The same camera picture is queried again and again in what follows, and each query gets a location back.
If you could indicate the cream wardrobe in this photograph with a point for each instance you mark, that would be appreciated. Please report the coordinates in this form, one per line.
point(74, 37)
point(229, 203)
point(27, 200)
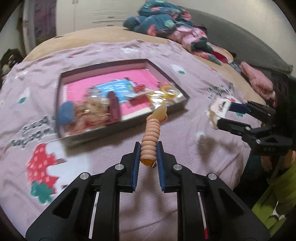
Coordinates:
point(74, 15)

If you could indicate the white cloud claw clip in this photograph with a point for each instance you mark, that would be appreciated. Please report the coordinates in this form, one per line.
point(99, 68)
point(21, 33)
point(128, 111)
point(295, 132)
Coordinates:
point(217, 110)

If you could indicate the shallow cardboard tray box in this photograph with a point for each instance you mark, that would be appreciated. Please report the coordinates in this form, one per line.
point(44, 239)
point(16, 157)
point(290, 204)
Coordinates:
point(99, 79)

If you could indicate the dark red hair comb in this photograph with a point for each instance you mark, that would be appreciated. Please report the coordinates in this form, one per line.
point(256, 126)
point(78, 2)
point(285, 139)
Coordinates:
point(114, 108)

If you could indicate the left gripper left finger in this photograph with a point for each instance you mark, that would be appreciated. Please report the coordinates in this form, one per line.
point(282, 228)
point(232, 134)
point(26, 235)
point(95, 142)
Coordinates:
point(88, 209)

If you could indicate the tan bed cover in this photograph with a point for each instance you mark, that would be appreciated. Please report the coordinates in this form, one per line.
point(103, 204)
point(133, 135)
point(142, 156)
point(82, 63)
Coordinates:
point(121, 34)

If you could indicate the yellow hoop earrings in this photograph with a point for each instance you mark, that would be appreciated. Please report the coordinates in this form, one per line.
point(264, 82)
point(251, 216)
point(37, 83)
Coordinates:
point(167, 95)

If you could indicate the person's right hand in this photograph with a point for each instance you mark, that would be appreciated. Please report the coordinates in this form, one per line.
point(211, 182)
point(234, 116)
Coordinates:
point(285, 162)

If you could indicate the red cherry earrings card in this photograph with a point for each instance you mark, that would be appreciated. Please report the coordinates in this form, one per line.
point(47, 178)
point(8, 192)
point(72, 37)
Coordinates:
point(137, 91)

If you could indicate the dotted mesh bow hair clip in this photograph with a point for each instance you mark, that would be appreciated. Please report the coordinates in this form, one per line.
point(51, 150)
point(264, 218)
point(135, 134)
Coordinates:
point(91, 111)

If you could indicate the grey padded headboard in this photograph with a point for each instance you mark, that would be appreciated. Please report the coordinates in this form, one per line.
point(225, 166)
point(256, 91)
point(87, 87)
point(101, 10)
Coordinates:
point(237, 40)

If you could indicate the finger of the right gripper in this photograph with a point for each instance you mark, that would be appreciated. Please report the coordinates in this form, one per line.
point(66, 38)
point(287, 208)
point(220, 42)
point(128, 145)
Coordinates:
point(246, 132)
point(254, 109)

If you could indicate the pink fuzzy cloth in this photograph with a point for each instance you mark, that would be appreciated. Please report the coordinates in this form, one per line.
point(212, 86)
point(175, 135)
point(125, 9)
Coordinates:
point(259, 82)

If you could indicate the teal floral quilt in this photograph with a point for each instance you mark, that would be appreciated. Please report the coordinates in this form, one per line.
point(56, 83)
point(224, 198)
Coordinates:
point(165, 20)

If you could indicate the white door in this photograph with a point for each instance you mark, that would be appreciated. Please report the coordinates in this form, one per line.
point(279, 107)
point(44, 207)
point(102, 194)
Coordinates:
point(28, 25)

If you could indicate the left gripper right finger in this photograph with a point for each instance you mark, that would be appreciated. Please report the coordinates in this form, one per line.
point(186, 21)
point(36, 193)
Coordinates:
point(207, 208)

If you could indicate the blue square hair clip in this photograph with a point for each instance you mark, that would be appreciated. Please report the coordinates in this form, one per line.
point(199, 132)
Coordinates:
point(66, 113)

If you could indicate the pink strawberry print blanket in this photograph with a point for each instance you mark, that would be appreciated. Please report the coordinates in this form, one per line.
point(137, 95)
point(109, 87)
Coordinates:
point(36, 165)

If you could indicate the black bag on floor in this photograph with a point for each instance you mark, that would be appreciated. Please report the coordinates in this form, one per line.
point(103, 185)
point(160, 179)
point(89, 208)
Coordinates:
point(10, 58)

